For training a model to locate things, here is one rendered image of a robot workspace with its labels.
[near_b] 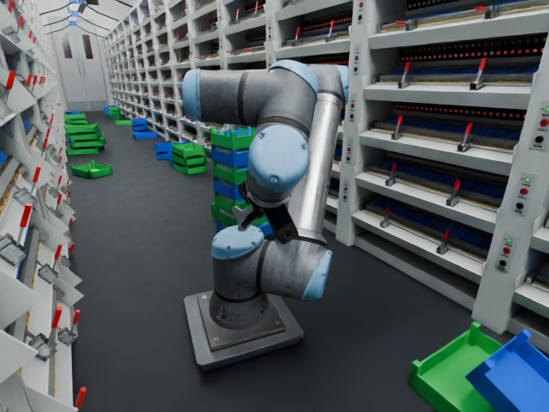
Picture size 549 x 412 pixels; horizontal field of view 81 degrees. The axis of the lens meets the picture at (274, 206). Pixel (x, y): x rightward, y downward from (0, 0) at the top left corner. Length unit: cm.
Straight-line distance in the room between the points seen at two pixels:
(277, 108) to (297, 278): 49
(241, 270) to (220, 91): 50
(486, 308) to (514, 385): 33
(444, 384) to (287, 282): 51
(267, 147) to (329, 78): 63
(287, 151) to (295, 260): 45
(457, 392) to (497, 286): 37
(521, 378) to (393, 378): 30
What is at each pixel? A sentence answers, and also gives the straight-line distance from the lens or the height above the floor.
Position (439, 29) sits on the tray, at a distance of 129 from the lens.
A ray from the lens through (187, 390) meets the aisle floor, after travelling 102.
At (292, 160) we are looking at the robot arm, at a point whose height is 66.
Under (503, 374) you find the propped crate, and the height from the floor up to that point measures 9.
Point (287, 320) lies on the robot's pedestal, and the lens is 109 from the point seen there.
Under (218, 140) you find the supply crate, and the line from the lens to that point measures 157.
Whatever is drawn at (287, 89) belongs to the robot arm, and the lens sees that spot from 54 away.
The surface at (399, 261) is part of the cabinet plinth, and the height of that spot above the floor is 4.
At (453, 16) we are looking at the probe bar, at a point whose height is 96.
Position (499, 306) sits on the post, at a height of 10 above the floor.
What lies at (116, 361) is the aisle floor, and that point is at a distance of 115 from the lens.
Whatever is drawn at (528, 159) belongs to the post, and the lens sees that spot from 114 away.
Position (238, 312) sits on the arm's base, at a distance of 100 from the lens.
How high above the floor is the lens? 77
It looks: 21 degrees down
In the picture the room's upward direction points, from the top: straight up
